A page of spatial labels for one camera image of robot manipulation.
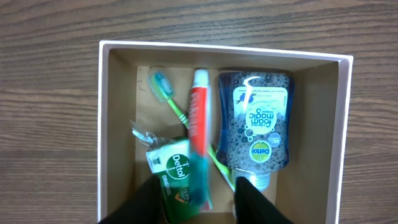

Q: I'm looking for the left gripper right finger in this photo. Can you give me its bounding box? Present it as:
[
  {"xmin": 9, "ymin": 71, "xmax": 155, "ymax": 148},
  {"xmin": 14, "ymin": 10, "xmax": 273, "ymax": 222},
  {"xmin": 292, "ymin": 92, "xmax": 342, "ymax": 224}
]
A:
[{"xmin": 234, "ymin": 177, "xmax": 293, "ymax": 224}]

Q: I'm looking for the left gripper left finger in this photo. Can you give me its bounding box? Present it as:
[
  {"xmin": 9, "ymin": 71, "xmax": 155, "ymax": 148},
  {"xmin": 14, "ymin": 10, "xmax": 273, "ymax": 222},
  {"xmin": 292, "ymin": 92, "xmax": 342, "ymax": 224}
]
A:
[{"xmin": 98, "ymin": 175, "xmax": 162, "ymax": 224}]

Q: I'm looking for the green Dettol soap bar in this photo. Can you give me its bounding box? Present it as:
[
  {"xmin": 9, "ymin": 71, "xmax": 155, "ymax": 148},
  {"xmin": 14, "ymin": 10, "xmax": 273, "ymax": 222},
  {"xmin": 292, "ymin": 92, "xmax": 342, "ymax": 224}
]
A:
[{"xmin": 131, "ymin": 121, "xmax": 200, "ymax": 223}]

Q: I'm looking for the blue foam soap bottle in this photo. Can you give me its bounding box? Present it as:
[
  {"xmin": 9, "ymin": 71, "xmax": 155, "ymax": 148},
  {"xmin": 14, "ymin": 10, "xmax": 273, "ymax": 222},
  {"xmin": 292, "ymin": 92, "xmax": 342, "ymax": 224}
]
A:
[{"xmin": 216, "ymin": 71, "xmax": 294, "ymax": 191}]

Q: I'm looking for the Colgate toothpaste tube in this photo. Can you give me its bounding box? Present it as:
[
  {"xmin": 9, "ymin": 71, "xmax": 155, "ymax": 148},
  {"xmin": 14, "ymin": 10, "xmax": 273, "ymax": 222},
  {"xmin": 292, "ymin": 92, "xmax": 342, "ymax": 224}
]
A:
[{"xmin": 188, "ymin": 68, "xmax": 212, "ymax": 212}]

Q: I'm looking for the green toothbrush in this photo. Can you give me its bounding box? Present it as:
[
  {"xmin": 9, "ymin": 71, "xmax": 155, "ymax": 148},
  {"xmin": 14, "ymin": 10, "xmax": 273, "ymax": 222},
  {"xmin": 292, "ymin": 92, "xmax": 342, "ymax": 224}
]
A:
[{"xmin": 147, "ymin": 70, "xmax": 235, "ymax": 191}]

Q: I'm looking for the white cardboard box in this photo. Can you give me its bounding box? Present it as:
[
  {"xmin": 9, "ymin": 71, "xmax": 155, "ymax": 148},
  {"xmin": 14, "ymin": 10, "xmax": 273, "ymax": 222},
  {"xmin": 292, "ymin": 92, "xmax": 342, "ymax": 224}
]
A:
[{"xmin": 97, "ymin": 40, "xmax": 353, "ymax": 223}]

